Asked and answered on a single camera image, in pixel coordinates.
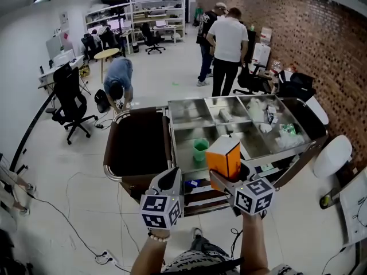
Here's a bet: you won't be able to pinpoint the green clear plastic wrapper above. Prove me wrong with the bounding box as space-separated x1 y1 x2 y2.
279 123 298 136

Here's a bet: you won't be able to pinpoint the black holder with yellow ball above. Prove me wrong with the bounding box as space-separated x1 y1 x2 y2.
319 187 341 210

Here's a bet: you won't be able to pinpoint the round wooden table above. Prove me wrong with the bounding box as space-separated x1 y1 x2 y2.
93 48 120 84

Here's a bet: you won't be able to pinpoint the person's grey trousers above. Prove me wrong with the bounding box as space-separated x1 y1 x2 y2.
189 235 230 257

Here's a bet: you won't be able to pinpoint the black floor backpack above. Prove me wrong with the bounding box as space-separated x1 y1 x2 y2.
93 89 112 113

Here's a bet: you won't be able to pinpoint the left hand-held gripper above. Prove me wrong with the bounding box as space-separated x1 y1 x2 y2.
139 167 184 230

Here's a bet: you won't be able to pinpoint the white desk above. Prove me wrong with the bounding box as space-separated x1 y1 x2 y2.
38 54 85 90

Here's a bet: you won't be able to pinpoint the white plastic bag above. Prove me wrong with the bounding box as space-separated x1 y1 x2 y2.
246 97 269 123

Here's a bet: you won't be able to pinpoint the black floor cable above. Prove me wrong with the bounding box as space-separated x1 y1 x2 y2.
27 192 115 266

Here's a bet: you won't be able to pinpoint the white printer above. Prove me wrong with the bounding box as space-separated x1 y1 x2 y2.
53 49 76 68

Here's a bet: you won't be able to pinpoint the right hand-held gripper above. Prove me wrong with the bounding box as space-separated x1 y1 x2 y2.
209 160 276 216

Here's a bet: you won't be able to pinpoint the green plastic cup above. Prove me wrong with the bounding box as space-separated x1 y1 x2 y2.
192 137 209 162

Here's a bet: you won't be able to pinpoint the pale bead bracelet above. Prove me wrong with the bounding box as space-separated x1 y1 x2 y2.
147 230 172 243

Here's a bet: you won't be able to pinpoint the person's left forearm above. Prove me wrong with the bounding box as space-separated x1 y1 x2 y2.
130 230 173 275

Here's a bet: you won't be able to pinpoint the white side table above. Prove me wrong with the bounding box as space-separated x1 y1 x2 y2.
339 167 367 246

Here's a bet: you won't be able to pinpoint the white shelving unit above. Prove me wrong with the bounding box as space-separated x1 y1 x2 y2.
84 0 187 54

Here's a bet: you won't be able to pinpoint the person's printed white shirt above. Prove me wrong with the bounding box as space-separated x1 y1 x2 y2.
161 249 303 275

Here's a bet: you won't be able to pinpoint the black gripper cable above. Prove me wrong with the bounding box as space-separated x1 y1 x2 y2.
230 209 268 259

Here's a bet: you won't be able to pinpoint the clear plastic bag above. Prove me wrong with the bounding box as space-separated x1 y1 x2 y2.
275 132 305 150

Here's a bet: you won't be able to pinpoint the white power strip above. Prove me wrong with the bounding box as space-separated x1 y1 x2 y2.
99 249 119 265

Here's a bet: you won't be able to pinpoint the orange box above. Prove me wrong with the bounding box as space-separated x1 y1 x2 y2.
205 135 241 182

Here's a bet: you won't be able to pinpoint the white cardboard box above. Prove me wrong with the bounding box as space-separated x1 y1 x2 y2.
252 42 272 68

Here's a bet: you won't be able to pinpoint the white partition panel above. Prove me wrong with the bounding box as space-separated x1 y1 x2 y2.
45 35 63 60

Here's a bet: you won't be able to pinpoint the dark brown laundry bag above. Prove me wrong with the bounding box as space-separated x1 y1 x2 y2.
103 106 173 194

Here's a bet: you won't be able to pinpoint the black office chair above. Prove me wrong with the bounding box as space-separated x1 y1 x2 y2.
140 22 166 55
45 62 99 146
81 34 100 62
278 72 317 103
233 63 273 96

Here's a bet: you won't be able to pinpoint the stainless steel compartment cart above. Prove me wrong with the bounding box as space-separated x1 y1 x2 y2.
103 95 330 218

